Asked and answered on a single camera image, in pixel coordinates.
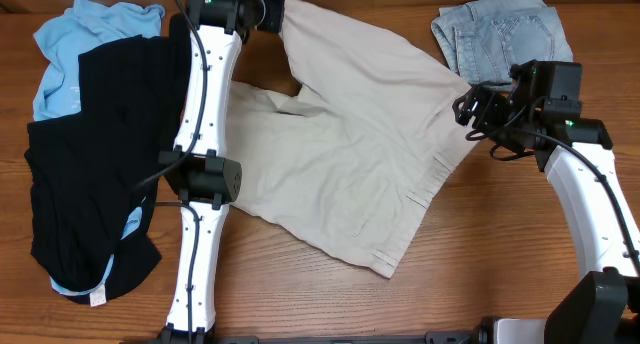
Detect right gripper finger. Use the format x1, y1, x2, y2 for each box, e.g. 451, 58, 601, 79
452, 101, 474, 126
457, 83, 488, 107

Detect beige shorts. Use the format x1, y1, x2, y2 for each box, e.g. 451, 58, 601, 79
226, 0, 473, 278

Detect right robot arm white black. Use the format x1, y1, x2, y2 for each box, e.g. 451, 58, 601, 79
452, 60, 639, 343

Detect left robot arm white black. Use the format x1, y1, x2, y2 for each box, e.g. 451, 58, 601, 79
156, 0, 285, 343

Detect folded denim shorts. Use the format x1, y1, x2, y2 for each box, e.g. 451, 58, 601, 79
431, 0, 573, 85

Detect light blue shirt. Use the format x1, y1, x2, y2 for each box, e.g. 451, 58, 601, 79
33, 0, 166, 307

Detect black garment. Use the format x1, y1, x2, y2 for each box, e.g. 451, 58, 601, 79
25, 15, 191, 305

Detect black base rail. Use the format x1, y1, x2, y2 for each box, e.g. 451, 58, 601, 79
129, 326, 494, 344

